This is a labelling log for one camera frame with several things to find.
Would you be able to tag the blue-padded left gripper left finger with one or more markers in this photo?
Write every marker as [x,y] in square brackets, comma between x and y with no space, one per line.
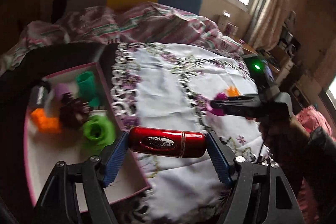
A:
[58,201]

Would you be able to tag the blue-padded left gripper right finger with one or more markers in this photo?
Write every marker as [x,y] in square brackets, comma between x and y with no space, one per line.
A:
[258,193]

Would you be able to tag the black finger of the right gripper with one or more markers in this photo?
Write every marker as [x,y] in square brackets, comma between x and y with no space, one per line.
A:
[243,106]

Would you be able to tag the orange plastic crown toy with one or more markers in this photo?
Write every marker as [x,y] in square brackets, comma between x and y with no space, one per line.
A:
[232,91]

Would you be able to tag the magenta plastic toy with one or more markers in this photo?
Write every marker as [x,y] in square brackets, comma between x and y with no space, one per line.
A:
[215,107]

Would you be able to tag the red glossy cylinder case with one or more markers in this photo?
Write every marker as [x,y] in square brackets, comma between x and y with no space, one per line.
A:
[171,143]

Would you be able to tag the person's right hand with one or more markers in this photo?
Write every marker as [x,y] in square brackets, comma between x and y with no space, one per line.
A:
[287,139]

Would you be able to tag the beige window curtain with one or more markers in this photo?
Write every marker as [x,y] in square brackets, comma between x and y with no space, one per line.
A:
[266,24]

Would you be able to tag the orange yellow block toy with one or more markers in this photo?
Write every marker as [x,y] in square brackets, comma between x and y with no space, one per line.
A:
[44,123]

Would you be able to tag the green plastic bottle toy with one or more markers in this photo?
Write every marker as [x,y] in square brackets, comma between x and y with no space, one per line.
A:
[98,131]

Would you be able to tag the pink storage tray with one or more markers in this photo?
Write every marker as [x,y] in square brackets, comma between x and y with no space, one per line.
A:
[42,151]

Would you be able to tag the white boxes on shelf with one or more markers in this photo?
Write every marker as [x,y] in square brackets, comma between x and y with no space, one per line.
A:
[225,26]

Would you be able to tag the white embroidered floral tablecloth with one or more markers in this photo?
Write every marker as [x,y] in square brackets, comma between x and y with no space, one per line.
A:
[167,86]

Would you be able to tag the dark brown plastic toy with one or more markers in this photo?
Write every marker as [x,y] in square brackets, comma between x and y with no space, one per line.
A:
[74,112]

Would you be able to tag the grey black cylinder toy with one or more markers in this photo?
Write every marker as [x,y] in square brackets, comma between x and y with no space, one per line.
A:
[39,95]

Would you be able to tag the purple oval toy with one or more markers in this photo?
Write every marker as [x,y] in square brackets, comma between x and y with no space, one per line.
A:
[63,88]

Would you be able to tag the green plastic cup toy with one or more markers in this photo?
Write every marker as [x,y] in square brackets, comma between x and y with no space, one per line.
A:
[87,88]

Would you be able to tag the striped pink bed sheet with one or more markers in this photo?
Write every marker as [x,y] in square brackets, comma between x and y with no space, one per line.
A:
[147,22]

